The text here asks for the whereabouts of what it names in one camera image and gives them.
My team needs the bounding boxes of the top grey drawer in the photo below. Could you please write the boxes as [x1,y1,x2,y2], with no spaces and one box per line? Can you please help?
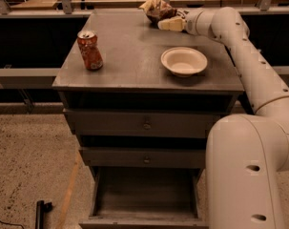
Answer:
[64,109,220,138]

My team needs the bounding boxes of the grey metal railing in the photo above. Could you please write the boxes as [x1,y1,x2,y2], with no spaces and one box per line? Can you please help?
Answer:
[0,0,289,89]

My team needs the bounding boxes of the orange soda can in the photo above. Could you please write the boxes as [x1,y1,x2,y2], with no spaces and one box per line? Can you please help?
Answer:
[77,30,103,71]

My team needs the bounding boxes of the black floor post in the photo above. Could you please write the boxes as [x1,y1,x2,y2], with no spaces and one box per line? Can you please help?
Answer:
[35,200,52,229]

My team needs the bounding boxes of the black floor cable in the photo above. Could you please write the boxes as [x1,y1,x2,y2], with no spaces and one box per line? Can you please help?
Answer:
[0,212,26,229]

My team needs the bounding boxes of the open bottom grey drawer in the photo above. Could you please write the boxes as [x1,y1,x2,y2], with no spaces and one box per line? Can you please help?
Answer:
[79,167,209,229]

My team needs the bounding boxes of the white paper bowl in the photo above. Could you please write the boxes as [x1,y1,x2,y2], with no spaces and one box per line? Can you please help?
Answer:
[160,47,208,77]

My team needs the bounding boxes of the brown chip bag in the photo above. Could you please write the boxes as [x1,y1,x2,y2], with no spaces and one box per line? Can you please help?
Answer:
[139,0,177,25]

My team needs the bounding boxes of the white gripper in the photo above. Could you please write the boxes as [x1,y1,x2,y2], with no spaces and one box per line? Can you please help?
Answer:
[157,9,215,36]

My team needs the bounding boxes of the grey drawer cabinet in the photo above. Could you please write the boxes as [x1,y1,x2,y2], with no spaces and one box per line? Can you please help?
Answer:
[52,10,245,229]

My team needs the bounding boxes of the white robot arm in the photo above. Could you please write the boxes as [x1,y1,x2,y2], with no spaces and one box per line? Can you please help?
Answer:
[157,7,289,229]

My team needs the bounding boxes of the middle grey drawer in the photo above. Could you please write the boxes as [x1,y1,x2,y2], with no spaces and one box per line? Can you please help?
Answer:
[80,147,205,169]

